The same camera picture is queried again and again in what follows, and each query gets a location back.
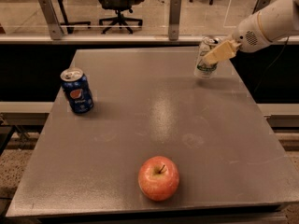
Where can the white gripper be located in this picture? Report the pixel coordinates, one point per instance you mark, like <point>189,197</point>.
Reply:
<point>248,38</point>

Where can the white green 7up can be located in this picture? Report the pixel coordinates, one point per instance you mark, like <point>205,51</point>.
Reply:
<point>202,70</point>

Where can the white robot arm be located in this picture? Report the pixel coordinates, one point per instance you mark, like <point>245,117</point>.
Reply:
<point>279,19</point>

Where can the red apple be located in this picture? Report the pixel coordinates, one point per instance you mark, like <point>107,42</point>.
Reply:
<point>158,178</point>

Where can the blue pepsi can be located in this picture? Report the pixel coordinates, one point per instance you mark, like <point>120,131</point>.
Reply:
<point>76,90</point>

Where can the black office chair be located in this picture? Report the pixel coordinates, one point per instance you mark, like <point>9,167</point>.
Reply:
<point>118,6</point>

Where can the right metal glass bracket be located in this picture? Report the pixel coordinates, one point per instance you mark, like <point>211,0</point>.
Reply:
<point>260,4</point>

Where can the metal glass bracket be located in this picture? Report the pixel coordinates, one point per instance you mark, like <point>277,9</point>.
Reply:
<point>174,19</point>
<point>260,4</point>
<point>55,29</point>

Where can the middle metal glass bracket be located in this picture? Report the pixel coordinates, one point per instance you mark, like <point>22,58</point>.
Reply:
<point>174,19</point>

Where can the left metal glass bracket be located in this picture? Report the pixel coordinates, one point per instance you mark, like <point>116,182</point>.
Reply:
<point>55,29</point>

